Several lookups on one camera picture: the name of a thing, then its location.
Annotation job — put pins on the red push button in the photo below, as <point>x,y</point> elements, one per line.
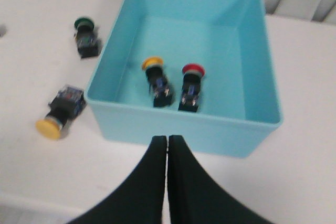
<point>191,87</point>

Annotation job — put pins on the yellow push button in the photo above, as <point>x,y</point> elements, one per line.
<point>159,85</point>
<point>67,105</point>

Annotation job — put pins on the upper green push button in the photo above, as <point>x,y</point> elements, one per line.
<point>88,44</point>

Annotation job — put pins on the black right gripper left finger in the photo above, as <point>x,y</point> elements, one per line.
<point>140,197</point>

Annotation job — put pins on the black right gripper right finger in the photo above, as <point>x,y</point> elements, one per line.
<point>194,197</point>

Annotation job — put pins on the blue plastic box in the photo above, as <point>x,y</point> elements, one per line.
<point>239,104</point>

